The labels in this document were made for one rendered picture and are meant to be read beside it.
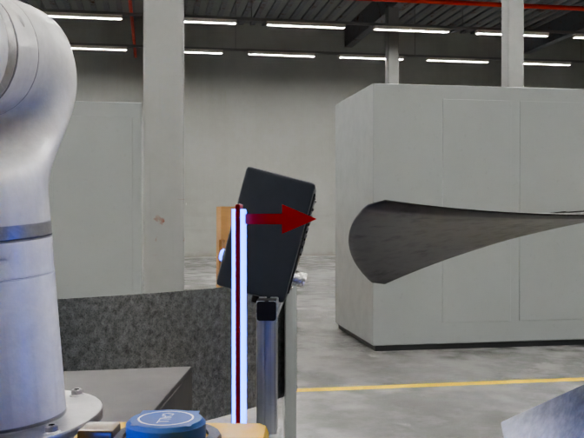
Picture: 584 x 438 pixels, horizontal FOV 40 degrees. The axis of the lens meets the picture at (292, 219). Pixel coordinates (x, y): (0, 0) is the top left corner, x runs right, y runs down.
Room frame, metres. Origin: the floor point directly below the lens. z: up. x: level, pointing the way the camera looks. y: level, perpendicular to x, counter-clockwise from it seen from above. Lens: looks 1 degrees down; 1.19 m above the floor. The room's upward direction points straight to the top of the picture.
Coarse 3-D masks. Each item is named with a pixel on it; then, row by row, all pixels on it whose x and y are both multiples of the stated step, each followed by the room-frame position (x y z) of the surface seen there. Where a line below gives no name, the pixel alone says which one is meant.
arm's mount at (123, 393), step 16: (128, 368) 0.99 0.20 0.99; (144, 368) 0.99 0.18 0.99; (160, 368) 0.98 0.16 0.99; (176, 368) 0.98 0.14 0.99; (64, 384) 0.94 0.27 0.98; (80, 384) 0.93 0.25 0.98; (96, 384) 0.93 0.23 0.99; (112, 384) 0.92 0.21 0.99; (128, 384) 0.92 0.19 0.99; (144, 384) 0.91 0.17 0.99; (160, 384) 0.91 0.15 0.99; (176, 384) 0.91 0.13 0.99; (112, 400) 0.86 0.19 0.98; (128, 400) 0.85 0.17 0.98; (144, 400) 0.85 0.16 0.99; (160, 400) 0.85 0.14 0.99; (176, 400) 0.91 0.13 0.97; (112, 416) 0.80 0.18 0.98; (128, 416) 0.79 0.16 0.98
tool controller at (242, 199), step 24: (240, 192) 1.23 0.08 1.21; (264, 192) 1.22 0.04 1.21; (288, 192) 1.22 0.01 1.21; (312, 192) 1.22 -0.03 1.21; (264, 240) 1.22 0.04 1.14; (288, 240) 1.22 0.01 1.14; (264, 264) 1.22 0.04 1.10; (288, 264) 1.22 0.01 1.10; (264, 288) 1.22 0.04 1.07; (288, 288) 1.23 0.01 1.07
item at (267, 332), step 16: (256, 336) 1.17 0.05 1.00; (272, 336) 1.17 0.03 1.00; (256, 352) 1.17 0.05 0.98; (272, 352) 1.17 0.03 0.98; (256, 368) 1.17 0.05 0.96; (272, 368) 1.17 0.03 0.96; (256, 384) 1.17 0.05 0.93; (272, 384) 1.17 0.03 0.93; (256, 400) 1.17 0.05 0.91; (272, 400) 1.17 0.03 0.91; (256, 416) 1.17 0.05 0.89; (272, 416) 1.17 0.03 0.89; (272, 432) 1.17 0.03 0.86
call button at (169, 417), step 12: (132, 420) 0.40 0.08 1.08; (144, 420) 0.40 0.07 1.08; (156, 420) 0.40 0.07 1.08; (168, 420) 0.40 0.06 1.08; (180, 420) 0.40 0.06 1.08; (192, 420) 0.40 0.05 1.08; (204, 420) 0.41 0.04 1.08; (132, 432) 0.39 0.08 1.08; (144, 432) 0.39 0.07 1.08; (156, 432) 0.38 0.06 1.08; (168, 432) 0.38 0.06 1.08; (180, 432) 0.39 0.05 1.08; (192, 432) 0.39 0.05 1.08; (204, 432) 0.40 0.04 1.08
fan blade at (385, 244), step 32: (352, 224) 0.61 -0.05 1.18; (384, 224) 0.60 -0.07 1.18; (416, 224) 0.61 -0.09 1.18; (448, 224) 0.61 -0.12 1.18; (480, 224) 0.62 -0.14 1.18; (512, 224) 0.63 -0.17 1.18; (544, 224) 0.65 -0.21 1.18; (352, 256) 0.69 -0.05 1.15; (384, 256) 0.70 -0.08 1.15; (416, 256) 0.72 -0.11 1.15; (448, 256) 0.74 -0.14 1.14
